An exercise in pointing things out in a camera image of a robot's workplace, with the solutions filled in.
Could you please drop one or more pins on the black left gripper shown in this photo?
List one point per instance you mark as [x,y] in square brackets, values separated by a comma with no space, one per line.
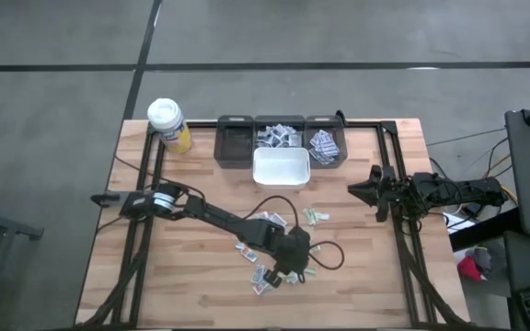
[292,250]

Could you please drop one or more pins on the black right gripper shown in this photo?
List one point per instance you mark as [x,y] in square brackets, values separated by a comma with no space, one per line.
[391,190]

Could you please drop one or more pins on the blue striped bandage packet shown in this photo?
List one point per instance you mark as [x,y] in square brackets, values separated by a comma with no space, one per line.
[326,137]
[321,156]
[315,141]
[331,148]

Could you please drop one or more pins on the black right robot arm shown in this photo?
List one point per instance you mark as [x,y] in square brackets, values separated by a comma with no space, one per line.
[453,190]

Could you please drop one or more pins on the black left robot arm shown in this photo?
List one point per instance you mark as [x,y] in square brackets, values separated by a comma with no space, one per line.
[219,220]

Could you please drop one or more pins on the white packet red label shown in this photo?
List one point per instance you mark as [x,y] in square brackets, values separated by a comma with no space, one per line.
[250,255]
[279,220]
[261,288]

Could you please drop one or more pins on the white plastic bin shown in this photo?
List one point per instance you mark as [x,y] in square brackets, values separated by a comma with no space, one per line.
[281,167]

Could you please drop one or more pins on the translucent grey plastic bin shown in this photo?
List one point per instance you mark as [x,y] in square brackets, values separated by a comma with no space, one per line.
[313,122]
[235,142]
[279,119]

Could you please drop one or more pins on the white paper sheet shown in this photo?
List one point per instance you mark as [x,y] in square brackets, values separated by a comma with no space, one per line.
[458,225]

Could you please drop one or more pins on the crumpled blue-grey packet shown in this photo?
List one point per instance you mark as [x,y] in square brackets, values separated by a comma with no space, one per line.
[261,137]

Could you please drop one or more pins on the black desk crossbar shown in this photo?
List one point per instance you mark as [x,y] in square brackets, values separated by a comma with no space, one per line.
[481,234]

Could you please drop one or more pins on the red cloth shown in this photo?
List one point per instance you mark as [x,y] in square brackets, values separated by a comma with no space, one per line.
[469,271]

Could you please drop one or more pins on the grey cloth lump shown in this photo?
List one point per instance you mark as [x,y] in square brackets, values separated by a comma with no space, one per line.
[483,258]

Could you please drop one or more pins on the yellow Lysol wipes canister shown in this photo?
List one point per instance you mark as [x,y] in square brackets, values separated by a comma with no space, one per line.
[168,124]

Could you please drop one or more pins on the dark grey metal stand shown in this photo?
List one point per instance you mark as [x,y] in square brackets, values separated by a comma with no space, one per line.
[12,226]

